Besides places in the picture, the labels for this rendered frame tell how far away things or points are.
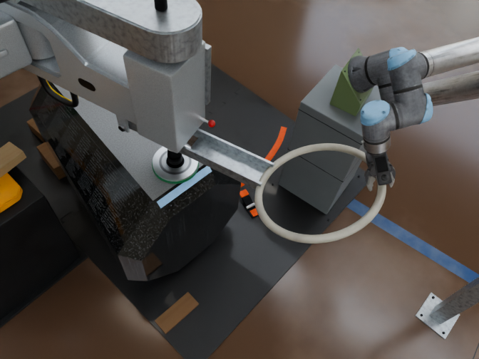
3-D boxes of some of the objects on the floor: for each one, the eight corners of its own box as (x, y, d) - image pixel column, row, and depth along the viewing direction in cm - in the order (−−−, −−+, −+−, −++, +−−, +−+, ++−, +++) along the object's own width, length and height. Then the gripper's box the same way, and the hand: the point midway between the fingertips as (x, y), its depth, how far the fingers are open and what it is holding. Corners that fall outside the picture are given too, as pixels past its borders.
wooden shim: (165, 334, 241) (165, 333, 240) (154, 321, 245) (154, 320, 243) (199, 304, 252) (199, 303, 250) (187, 292, 255) (187, 291, 254)
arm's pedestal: (304, 143, 327) (332, 55, 256) (361, 177, 313) (408, 94, 242) (267, 186, 303) (287, 102, 232) (328, 225, 289) (369, 148, 218)
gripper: (392, 132, 151) (393, 174, 165) (355, 140, 153) (359, 180, 168) (398, 149, 145) (400, 189, 159) (359, 157, 147) (363, 196, 162)
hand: (380, 188), depth 161 cm, fingers open, 6 cm apart
